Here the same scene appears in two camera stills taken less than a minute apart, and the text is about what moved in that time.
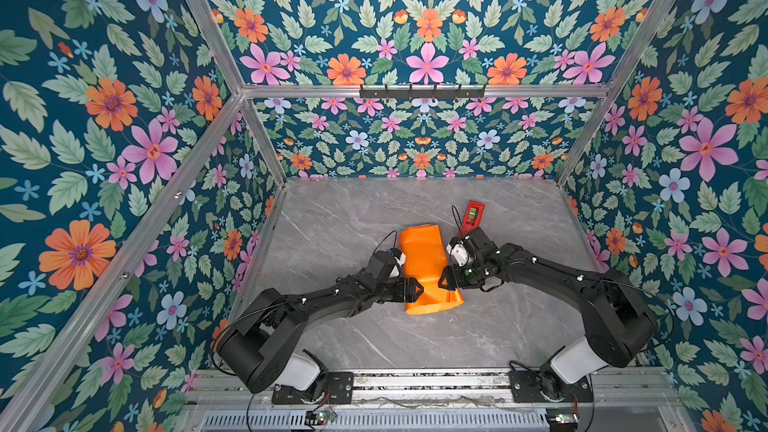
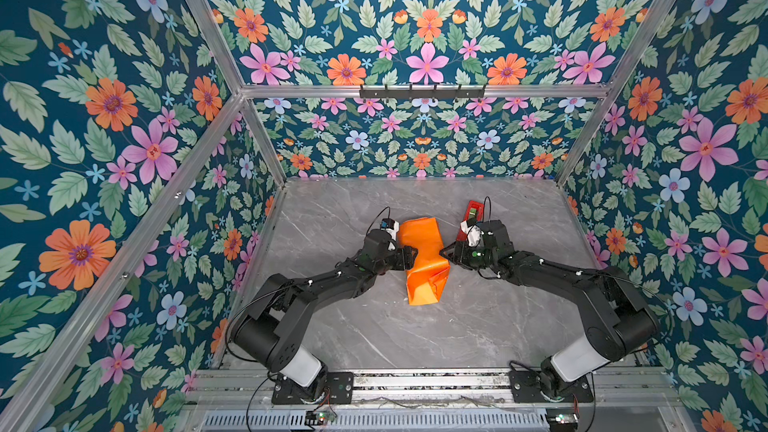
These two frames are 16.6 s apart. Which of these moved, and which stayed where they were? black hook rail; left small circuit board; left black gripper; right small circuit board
Moved: left black gripper
Stayed: black hook rail; left small circuit board; right small circuit board
